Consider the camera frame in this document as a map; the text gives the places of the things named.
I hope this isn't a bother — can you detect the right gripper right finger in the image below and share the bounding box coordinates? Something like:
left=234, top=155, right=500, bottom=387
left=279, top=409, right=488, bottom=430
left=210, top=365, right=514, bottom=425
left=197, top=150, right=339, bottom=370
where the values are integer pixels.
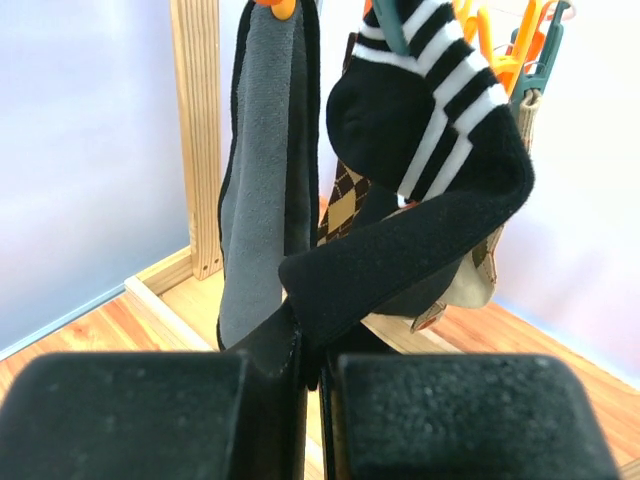
left=321, top=348, right=619, bottom=479

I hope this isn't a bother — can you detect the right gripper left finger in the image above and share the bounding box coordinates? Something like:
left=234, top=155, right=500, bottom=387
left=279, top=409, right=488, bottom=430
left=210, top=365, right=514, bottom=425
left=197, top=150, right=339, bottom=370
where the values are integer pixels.
left=1, top=304, right=306, bottom=479

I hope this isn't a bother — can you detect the grey black long sock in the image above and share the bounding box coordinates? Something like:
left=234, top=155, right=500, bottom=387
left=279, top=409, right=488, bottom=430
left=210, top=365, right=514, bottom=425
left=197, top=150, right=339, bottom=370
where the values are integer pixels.
left=217, top=1, right=320, bottom=347

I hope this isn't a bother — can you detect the black white striped sock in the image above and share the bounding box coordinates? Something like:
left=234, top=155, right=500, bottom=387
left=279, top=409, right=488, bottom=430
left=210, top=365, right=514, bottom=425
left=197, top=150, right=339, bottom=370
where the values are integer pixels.
left=279, top=1, right=534, bottom=350

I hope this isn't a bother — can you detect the teal clothes peg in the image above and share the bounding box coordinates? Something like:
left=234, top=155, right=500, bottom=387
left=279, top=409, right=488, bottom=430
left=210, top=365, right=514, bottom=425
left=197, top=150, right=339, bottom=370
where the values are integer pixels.
left=511, top=1, right=575, bottom=106

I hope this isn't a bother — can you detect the wooden hanging rack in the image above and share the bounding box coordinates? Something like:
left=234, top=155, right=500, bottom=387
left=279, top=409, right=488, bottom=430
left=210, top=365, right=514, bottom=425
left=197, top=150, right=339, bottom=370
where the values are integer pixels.
left=123, top=0, right=451, bottom=361

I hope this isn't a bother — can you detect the orange clothes peg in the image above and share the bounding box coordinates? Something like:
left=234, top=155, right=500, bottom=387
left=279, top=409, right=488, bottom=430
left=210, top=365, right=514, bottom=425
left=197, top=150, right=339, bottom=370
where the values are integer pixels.
left=453, top=0, right=553, bottom=95

